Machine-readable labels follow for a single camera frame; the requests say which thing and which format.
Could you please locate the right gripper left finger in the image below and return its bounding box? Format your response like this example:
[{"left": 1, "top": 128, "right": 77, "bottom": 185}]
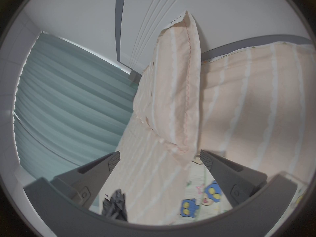
[{"left": 51, "top": 151, "right": 121, "bottom": 206}]

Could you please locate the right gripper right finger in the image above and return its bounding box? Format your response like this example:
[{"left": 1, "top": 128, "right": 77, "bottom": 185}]
[{"left": 199, "top": 149, "right": 269, "bottom": 207}]

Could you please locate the white printed pyjama top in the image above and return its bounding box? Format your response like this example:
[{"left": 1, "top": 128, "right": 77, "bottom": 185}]
[{"left": 170, "top": 155, "right": 308, "bottom": 225}]

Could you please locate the bed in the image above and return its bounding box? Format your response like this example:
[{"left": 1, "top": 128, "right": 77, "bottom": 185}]
[{"left": 116, "top": 0, "right": 314, "bottom": 225}]

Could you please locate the black garment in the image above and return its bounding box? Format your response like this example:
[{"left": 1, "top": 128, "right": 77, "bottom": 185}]
[{"left": 102, "top": 188, "right": 128, "bottom": 222}]

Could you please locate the blue-green curtain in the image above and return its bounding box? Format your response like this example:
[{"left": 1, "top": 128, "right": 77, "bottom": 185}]
[
  {"left": 13, "top": 113, "right": 129, "bottom": 182},
  {"left": 14, "top": 31, "right": 139, "bottom": 143}
]

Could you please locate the pale pink striped pillow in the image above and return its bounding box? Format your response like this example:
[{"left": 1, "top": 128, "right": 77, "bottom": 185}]
[{"left": 133, "top": 10, "right": 203, "bottom": 173}]

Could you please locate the grey bedside table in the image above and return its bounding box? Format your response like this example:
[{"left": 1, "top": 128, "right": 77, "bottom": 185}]
[{"left": 129, "top": 69, "right": 143, "bottom": 84}]

